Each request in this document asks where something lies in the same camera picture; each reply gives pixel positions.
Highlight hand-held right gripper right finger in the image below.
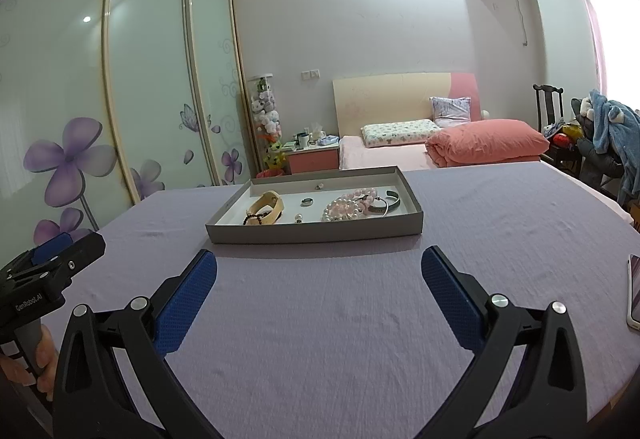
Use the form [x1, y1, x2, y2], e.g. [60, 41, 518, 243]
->
[421, 246, 601, 439]

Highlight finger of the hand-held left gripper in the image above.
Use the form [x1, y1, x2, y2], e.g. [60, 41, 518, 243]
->
[35, 230, 107, 295]
[31, 231, 75, 266]

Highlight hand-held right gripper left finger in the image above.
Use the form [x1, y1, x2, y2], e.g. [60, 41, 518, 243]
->
[52, 248, 221, 439]

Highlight thin silver bangle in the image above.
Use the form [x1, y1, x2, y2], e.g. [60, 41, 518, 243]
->
[360, 196, 390, 218]

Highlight silver cuff bangle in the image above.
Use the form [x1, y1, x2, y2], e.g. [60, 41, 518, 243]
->
[367, 190, 401, 215]

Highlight beige wrist band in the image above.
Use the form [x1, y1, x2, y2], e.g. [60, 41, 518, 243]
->
[247, 190, 285, 225]

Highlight pink bead bracelet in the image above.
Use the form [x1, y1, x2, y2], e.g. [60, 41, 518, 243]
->
[340, 188, 380, 217]

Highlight grey cardboard tray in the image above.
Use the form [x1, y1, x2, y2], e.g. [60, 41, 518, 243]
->
[206, 165, 425, 245]

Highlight white pearl bracelet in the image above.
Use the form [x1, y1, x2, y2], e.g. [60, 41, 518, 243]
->
[321, 200, 366, 222]

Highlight person's left hand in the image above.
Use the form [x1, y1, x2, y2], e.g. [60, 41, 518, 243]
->
[0, 323, 57, 401]

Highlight purple table cloth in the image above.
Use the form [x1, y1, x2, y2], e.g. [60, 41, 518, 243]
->
[30, 160, 640, 427]

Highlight folded pink quilt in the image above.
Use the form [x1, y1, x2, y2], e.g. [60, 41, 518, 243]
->
[425, 118, 550, 168]

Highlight bed with pink sheet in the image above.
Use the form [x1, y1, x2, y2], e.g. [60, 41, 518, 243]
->
[339, 135, 441, 171]

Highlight yellow plush toy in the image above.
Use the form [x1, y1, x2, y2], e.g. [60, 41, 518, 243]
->
[265, 142, 286, 170]

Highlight white patterned pillow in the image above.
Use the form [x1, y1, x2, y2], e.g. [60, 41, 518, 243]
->
[361, 119, 437, 148]

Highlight smartphone with white case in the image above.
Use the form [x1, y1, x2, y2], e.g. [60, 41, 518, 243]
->
[626, 254, 640, 331]

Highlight flower print sliding wardrobe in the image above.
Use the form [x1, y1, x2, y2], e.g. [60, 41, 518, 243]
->
[0, 0, 251, 245]

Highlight lavender pillow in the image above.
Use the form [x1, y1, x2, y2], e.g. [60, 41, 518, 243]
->
[430, 96, 472, 127]

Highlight pink and beige nightstand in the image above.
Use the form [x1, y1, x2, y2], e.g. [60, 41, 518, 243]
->
[285, 144, 341, 175]

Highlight dark grey coat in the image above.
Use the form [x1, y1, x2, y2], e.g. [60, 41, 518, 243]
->
[570, 96, 626, 190]

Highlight colourful toys on chair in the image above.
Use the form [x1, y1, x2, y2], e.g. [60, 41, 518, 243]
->
[542, 122, 583, 147]

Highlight clear tube of plush toys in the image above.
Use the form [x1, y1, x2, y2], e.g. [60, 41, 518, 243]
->
[247, 74, 283, 170]

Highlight beige and pink headboard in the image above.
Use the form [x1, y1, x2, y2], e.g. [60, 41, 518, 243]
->
[332, 72, 478, 140]

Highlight dark wooden chair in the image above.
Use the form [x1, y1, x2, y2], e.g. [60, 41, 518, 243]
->
[532, 84, 583, 180]

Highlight blue fleece garment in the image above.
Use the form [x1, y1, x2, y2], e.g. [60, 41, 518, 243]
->
[587, 90, 640, 205]

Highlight air conditioner pipe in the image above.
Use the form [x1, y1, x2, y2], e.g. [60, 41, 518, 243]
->
[515, 0, 536, 47]

